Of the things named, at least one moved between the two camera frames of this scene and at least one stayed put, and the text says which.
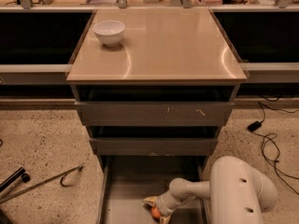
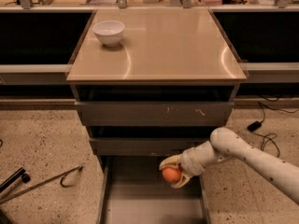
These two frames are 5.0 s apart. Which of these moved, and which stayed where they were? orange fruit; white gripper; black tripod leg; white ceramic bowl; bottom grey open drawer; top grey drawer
Moved: white gripper; orange fruit
Stayed: black tripod leg; white ceramic bowl; top grey drawer; bottom grey open drawer
